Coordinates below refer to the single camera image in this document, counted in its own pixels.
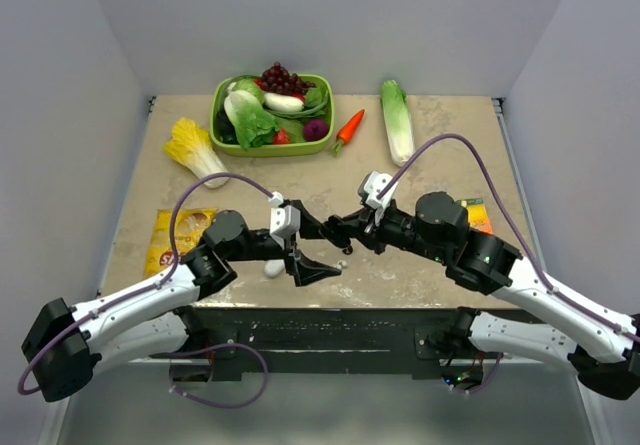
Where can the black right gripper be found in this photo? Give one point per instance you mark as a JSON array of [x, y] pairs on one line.
[[364, 227]]

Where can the green toy lettuce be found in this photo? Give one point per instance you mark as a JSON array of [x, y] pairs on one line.
[[254, 126]]

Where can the purple toy onion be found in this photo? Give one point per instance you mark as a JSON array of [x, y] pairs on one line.
[[315, 129]]

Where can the green white napa cabbage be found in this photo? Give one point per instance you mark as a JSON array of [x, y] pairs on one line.
[[397, 121]]

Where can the yellow toy cabbage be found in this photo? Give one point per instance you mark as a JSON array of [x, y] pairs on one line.
[[191, 147]]

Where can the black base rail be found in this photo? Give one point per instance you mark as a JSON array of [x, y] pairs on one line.
[[228, 343]]

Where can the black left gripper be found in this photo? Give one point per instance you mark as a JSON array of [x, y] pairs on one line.
[[305, 269]]

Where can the orange sponge box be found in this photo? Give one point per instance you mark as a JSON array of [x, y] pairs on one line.
[[477, 214]]

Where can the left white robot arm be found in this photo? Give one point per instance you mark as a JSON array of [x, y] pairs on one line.
[[66, 343]]

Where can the dark red toy grapes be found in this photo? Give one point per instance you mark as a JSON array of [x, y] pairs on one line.
[[278, 79]]

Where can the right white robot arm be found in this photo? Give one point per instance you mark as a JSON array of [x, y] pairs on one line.
[[570, 331]]

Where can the black earbud charging case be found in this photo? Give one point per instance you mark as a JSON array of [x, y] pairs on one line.
[[327, 232]]

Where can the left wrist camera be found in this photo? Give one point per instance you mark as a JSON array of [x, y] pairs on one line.
[[284, 218]]

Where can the orange toy carrot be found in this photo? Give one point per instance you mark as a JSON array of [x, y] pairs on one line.
[[345, 135]]

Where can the white toy radish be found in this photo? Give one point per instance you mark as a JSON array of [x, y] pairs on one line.
[[283, 103]]

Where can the green plastic basket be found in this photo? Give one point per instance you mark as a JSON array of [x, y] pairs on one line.
[[278, 150]]

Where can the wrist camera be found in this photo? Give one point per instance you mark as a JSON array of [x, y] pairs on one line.
[[284, 218], [370, 188]]

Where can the white earbud charging case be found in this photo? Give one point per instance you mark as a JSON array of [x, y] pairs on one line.
[[273, 268]]

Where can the red toy strawberry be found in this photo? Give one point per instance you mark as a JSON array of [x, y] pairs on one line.
[[281, 137]]

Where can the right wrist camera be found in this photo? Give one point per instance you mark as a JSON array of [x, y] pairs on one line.
[[370, 188]]

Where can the yellow Lays chip bag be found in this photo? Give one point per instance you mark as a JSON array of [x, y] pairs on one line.
[[189, 226]]

